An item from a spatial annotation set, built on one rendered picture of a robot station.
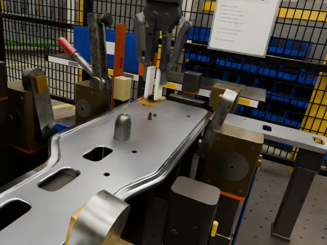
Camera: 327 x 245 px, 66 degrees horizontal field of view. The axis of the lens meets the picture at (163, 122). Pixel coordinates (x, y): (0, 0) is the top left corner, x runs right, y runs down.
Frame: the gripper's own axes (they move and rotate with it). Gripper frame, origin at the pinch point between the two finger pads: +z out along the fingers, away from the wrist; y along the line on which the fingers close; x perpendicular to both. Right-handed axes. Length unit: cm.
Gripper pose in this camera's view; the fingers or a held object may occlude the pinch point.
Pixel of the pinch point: (154, 82)
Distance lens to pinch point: 57.6
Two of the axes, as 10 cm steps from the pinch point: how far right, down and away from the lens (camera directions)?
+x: 3.8, -2.9, 8.8
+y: 9.2, 2.5, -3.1
